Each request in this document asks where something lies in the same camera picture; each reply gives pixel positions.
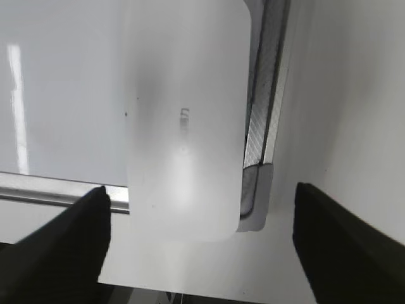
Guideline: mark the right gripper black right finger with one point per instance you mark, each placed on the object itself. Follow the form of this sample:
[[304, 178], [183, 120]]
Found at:
[[345, 260]]

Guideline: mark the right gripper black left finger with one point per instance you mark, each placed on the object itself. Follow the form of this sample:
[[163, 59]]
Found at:
[[61, 261]]

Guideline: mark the white board with grey frame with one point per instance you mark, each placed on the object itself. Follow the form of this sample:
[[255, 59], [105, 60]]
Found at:
[[62, 107]]

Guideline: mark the white board eraser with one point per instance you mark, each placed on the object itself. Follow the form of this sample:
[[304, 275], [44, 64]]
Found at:
[[186, 69]]

